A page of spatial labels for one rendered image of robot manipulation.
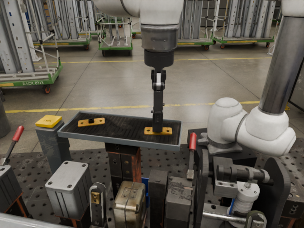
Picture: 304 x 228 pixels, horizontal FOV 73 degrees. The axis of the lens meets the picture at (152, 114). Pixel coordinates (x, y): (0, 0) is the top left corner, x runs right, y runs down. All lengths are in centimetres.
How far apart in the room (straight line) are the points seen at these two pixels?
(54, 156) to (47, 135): 9
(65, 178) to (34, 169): 74
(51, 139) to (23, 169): 61
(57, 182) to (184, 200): 32
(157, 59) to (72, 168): 37
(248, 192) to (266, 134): 47
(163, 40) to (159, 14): 5
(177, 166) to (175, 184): 61
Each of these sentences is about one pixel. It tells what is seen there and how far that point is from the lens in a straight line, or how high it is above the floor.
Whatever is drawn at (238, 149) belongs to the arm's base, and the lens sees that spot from 121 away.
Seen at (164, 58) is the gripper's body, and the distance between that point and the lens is 51.
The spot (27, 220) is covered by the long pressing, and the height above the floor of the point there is 100.
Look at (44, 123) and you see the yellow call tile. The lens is 76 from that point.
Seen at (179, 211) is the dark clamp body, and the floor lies 105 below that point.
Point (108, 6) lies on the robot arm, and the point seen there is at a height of 150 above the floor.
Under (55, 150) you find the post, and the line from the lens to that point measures 79.
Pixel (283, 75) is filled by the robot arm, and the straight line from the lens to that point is 95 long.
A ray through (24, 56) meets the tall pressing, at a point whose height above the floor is 61.
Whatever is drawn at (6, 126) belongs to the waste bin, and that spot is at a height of 11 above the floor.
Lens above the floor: 152
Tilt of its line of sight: 29 degrees down
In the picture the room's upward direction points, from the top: straight up
